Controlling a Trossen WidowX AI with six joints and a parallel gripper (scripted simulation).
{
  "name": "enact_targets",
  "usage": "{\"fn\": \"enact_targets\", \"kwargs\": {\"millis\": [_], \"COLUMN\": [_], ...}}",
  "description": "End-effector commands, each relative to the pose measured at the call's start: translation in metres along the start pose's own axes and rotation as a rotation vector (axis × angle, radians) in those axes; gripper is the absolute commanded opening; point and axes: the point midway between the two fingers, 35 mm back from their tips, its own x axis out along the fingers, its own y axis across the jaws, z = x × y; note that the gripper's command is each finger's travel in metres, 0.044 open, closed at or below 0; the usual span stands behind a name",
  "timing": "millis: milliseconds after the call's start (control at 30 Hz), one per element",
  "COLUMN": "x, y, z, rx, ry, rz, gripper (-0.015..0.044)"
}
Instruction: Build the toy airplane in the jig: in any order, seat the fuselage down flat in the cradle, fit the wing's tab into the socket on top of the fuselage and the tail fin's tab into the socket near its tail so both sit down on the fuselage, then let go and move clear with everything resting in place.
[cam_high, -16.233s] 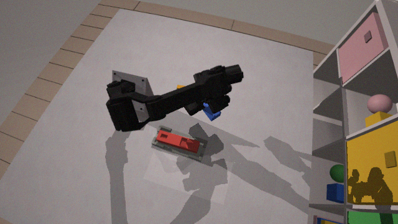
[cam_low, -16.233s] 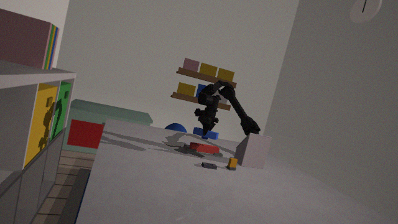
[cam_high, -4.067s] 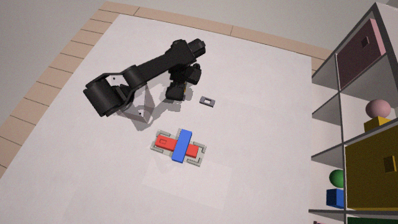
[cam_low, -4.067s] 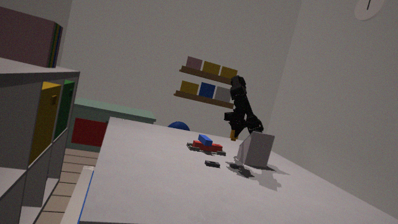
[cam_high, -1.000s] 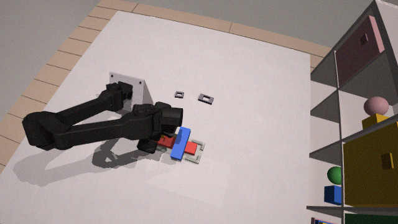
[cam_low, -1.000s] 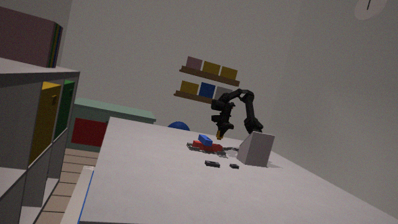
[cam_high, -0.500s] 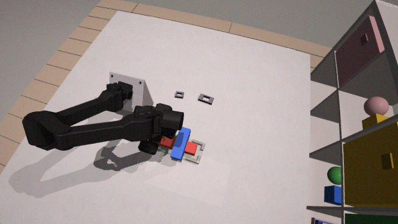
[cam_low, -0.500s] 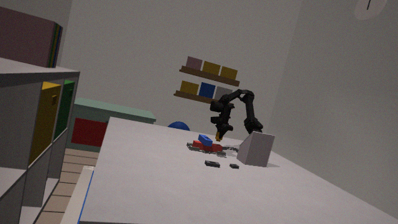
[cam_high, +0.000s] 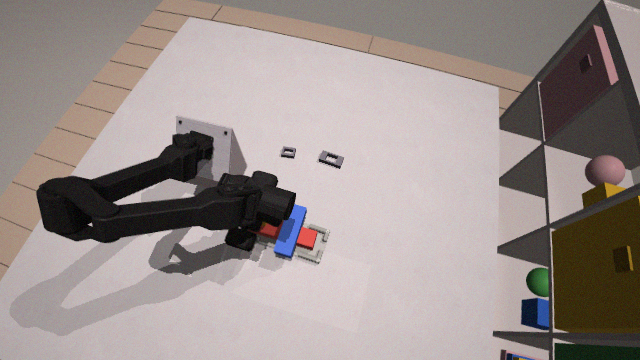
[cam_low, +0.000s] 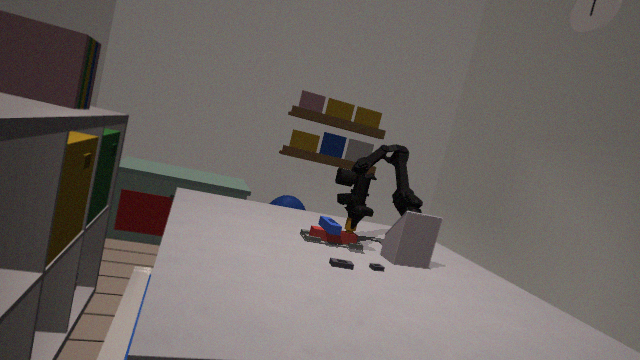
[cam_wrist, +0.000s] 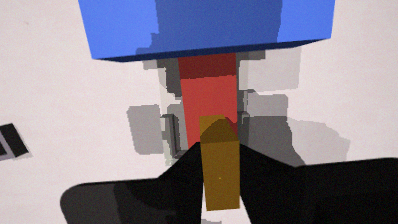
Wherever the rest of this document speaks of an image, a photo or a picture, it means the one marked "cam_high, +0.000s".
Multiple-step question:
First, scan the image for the blue bar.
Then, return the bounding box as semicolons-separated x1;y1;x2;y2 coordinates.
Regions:
273;204;307;258

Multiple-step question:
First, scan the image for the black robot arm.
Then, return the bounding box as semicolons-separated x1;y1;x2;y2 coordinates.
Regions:
36;130;296;243

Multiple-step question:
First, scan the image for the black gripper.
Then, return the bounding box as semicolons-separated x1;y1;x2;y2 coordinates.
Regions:
224;170;278;252

